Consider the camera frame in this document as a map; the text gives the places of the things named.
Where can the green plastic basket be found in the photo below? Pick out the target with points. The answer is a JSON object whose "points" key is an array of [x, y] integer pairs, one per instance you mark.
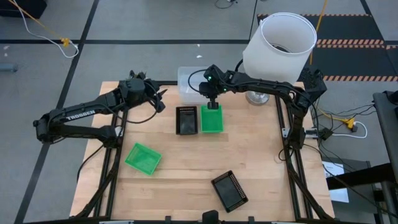
{"points": [[212, 121], [143, 158]]}

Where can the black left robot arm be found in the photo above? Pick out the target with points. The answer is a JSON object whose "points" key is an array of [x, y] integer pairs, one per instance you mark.
{"points": [[81, 113]]}

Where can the black mat with orange stripes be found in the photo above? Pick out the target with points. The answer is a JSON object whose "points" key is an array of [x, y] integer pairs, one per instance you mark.
{"points": [[348, 31]]}

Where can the white paper sheet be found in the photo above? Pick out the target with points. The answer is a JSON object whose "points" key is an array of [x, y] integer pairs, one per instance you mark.
{"points": [[332, 169]]}

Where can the black plastic basket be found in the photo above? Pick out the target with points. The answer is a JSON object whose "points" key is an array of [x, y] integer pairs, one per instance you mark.
{"points": [[229, 191], [186, 121]]}

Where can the grey floor object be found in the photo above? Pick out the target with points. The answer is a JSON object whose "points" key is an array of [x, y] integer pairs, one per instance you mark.
{"points": [[7, 67]]}

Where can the black box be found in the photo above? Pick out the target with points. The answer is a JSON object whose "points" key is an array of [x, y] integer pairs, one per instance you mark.
{"points": [[21, 7]]}

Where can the yellow plug connector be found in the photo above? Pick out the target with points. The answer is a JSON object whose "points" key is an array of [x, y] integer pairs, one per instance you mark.
{"points": [[65, 42], [349, 123]]}

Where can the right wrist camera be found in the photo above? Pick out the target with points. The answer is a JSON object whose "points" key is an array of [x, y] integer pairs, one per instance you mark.
{"points": [[213, 73]]}

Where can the black table-level camera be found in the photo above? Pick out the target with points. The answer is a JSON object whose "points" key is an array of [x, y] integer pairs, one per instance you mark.
{"points": [[210, 217]]}

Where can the white shade table lamp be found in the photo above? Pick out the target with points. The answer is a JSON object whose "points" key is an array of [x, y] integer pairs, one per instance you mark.
{"points": [[280, 59]]}

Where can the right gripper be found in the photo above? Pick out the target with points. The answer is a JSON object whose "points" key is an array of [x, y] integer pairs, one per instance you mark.
{"points": [[211, 91]]}

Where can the black power adapter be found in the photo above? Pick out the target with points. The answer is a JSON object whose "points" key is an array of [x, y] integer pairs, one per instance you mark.
{"points": [[326, 133]]}

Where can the clear plastic bin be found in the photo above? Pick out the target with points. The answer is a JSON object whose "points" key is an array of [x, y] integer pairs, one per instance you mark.
{"points": [[183, 93]]}

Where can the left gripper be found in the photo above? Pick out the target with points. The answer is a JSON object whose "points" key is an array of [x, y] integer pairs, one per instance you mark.
{"points": [[140, 91]]}

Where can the black aluminium table frame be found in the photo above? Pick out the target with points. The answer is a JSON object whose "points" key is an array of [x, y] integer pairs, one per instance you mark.
{"points": [[279, 115]]}

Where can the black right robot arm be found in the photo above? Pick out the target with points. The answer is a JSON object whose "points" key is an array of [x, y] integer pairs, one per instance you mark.
{"points": [[264, 85]]}

